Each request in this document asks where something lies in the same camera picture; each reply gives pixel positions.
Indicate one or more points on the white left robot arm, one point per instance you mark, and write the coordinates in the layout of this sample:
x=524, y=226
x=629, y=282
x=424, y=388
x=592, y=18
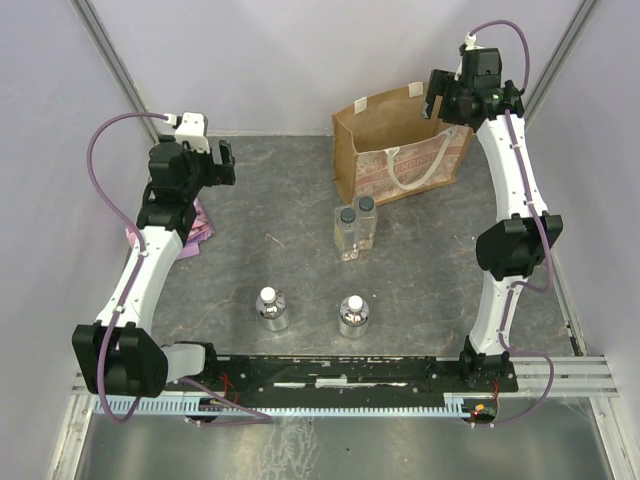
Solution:
x=116, y=353

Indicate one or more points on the light blue cable duct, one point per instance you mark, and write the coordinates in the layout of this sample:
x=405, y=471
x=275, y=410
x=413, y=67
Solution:
x=192, y=404

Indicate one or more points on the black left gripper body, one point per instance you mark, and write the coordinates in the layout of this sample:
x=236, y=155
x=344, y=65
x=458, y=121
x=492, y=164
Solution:
x=207, y=173

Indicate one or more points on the square bottle dark cap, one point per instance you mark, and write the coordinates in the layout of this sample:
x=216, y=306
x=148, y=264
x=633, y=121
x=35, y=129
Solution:
x=346, y=233
x=366, y=210

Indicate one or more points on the pink tissue pack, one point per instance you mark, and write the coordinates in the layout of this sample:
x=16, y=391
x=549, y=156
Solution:
x=202, y=230

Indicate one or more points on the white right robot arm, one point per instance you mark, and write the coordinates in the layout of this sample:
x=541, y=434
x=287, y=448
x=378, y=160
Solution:
x=476, y=96

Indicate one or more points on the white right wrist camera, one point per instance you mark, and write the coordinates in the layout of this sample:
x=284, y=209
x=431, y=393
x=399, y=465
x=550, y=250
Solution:
x=469, y=44

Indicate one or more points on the brown canvas tote bag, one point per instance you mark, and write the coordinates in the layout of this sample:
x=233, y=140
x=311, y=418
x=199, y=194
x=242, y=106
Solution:
x=383, y=147

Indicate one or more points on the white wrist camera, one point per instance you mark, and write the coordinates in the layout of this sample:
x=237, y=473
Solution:
x=469, y=44
x=190, y=130

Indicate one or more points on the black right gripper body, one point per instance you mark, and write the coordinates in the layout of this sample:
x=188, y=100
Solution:
x=443, y=83

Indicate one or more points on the round clear bottle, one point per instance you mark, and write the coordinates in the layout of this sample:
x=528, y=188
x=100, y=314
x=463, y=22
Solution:
x=271, y=307
x=353, y=317

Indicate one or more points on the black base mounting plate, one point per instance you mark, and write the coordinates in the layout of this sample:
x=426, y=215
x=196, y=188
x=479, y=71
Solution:
x=491, y=374

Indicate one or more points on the round clear bottle right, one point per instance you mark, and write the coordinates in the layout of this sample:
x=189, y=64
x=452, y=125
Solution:
x=353, y=317

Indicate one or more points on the round clear bottle left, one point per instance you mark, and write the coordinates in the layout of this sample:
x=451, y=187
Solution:
x=271, y=307

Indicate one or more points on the square bottle front dark cap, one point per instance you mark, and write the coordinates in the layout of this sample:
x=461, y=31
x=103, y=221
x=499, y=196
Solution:
x=346, y=233

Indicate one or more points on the aluminium frame rail front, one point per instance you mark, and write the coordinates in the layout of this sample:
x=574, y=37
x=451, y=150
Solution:
x=565, y=376

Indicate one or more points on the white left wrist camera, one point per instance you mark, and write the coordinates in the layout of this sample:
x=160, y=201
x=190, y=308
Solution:
x=190, y=130

